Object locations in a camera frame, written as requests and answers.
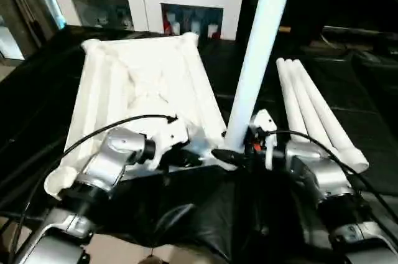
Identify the white plastic table top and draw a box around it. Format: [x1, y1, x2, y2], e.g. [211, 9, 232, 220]
[45, 32, 237, 201]

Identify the black plastic mat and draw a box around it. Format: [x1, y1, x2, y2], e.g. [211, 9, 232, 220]
[0, 22, 398, 264]

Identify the long grey metal bar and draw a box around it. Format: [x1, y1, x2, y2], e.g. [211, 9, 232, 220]
[323, 26, 398, 40]

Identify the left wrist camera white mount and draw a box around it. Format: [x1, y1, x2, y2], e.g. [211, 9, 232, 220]
[146, 116, 190, 170]

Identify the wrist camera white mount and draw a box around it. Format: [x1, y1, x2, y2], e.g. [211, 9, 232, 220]
[146, 116, 190, 170]
[250, 108, 277, 170]

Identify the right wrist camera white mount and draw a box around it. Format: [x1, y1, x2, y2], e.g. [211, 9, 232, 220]
[250, 108, 277, 170]

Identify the black left wrist camera cable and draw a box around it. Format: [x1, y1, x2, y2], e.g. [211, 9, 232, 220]
[6, 115, 180, 264]

